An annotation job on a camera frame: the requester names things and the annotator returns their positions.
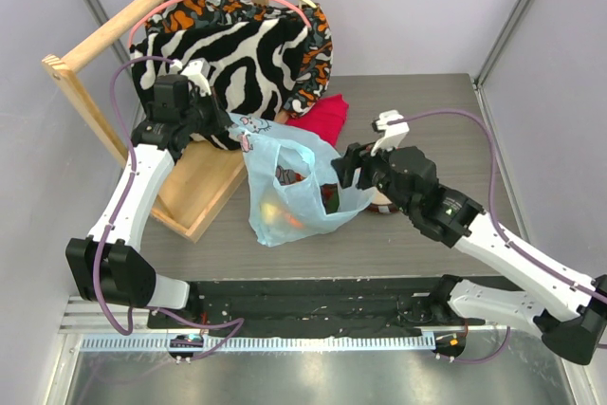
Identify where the red yellow cherry bunch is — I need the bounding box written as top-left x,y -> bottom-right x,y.
320,184 -> 340,214

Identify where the light blue cartoon plastic bag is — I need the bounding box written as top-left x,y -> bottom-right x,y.
230,117 -> 374,247

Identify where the orange persimmon fruit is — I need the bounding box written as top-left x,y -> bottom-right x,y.
285,213 -> 304,229

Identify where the yellow pear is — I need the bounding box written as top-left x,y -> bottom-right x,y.
260,201 -> 283,225

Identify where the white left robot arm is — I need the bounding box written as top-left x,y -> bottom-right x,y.
65,72 -> 231,328

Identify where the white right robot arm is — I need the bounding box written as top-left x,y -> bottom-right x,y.
331,143 -> 606,365

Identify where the black fruit plate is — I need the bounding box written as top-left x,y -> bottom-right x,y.
366,190 -> 399,214

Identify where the red folded cloth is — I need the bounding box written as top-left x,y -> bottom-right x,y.
285,94 -> 349,146

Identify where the zebra pattern fleece garment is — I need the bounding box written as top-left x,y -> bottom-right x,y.
130,19 -> 308,133

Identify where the wooden clothes rack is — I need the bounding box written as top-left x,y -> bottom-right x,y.
41,0 -> 252,244

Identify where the pink clothes hanger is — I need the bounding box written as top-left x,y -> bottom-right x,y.
128,0 -> 325,46

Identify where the orange camouflage pattern garment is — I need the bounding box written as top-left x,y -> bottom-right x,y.
132,7 -> 333,118

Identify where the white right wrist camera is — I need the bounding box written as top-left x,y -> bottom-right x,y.
371,110 -> 410,156

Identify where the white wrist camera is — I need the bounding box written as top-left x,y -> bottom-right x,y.
371,110 -> 410,156
169,59 -> 212,96

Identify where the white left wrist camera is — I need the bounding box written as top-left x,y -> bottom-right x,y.
169,59 -> 212,96

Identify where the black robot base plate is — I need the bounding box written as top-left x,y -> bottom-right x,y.
175,277 -> 464,339

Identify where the white slotted cable duct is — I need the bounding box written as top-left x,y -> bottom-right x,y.
80,333 -> 435,353

